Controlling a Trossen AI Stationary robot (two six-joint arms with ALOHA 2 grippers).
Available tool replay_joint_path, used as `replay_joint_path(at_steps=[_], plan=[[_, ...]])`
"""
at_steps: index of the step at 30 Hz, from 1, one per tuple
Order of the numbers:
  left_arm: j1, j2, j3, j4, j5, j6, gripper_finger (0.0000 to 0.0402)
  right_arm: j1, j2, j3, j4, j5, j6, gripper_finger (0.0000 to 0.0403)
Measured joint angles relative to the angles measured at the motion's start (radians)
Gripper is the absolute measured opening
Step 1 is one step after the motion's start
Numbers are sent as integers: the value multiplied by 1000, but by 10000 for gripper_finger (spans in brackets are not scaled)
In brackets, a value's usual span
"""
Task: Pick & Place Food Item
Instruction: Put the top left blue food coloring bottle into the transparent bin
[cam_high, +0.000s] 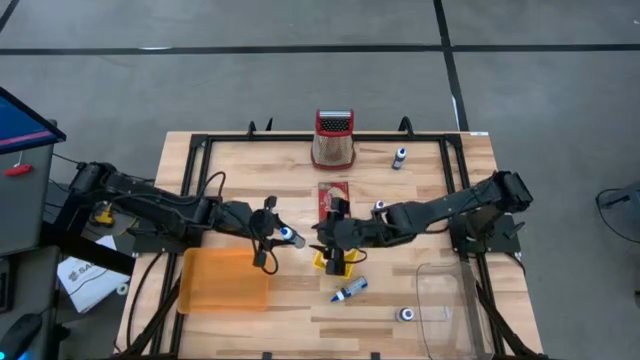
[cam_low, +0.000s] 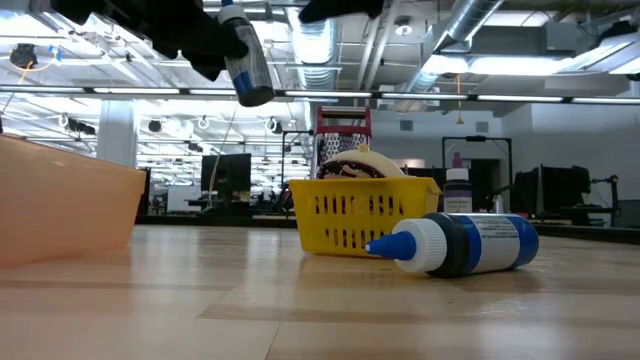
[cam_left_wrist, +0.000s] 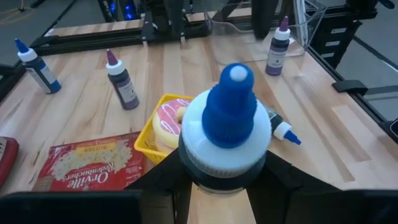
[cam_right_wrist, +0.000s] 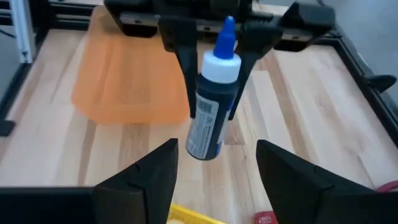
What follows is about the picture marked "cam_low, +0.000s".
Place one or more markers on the yellow slotted plastic basket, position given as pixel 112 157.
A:
pixel 360 222

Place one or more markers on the silver spiral ceiling duct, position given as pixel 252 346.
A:
pixel 315 50

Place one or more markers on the blue bottle blue label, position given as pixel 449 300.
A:
pixel 490 245
pixel 252 75

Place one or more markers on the translucent orange plastic bin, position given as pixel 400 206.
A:
pixel 60 200

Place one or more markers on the round ceiling fixture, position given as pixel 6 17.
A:
pixel 403 27

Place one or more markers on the metal box grater red trim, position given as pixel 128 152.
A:
pixel 342 140

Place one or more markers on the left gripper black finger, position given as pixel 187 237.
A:
pixel 207 65
pixel 220 42

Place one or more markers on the black rectangular frame stand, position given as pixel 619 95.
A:
pixel 475 138

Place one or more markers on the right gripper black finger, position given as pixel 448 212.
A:
pixel 340 7

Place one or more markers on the cream round item dark rim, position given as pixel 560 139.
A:
pixel 370 160

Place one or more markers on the violet tipped bottle violet label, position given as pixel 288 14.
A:
pixel 457 195

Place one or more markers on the dark monitors on desk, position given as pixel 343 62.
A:
pixel 555 190

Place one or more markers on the long ceiling light strip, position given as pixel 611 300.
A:
pixel 140 91

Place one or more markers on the black computer monitor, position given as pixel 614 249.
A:
pixel 225 172

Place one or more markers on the white building column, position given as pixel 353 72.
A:
pixel 117 135

